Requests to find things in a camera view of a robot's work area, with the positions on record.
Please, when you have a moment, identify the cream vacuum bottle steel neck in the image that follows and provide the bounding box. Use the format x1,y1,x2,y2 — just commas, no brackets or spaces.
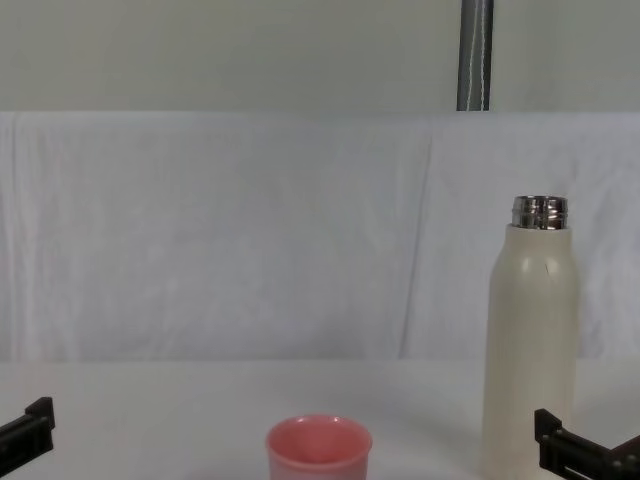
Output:
479,195,578,478

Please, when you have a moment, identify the white table cloth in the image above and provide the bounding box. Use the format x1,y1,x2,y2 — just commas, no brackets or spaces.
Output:
0,355,640,480

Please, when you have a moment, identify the pink cup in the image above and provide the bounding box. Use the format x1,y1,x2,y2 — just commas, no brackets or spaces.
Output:
265,413,374,480

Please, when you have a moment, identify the white wrinkled backdrop cloth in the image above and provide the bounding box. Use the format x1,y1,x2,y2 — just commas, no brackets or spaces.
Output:
0,109,640,363

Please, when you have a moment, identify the grey striped post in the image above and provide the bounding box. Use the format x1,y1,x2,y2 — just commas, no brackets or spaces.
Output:
456,0,495,112

